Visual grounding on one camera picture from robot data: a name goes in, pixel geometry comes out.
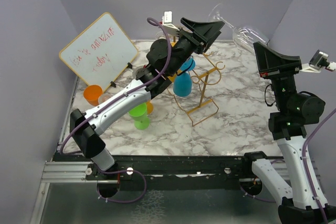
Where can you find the green goblet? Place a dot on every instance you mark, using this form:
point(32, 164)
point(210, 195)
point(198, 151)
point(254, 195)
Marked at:
point(140, 116)

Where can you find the blue goblet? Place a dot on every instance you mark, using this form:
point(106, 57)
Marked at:
point(182, 85)

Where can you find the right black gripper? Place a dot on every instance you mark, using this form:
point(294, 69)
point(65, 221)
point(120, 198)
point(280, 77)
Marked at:
point(273, 64)

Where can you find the orange cup left back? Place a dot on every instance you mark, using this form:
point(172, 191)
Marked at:
point(92, 94)

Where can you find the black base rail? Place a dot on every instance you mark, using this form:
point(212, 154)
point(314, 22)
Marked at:
point(138, 172)

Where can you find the clear wine glass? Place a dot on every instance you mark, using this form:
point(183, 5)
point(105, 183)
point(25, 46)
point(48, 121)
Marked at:
point(159, 35)

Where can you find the gold wire glass rack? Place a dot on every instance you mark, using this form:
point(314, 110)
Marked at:
point(197, 106)

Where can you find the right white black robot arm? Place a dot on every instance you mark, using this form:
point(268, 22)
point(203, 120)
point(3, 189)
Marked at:
point(300, 200)

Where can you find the whiteboard with red writing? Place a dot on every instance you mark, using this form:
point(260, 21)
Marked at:
point(100, 53)

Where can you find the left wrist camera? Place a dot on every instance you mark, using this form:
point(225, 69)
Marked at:
point(167, 23)

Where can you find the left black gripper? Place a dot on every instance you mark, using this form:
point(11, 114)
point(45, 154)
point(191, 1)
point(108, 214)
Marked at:
point(204, 33)

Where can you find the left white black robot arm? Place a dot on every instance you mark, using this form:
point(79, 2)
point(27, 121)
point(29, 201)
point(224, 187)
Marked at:
point(164, 60)

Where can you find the yellow goblet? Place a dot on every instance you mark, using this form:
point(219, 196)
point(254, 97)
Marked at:
point(172, 78)
point(149, 107)

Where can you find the aluminium extrusion rail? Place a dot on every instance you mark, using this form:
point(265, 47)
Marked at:
point(70, 172)

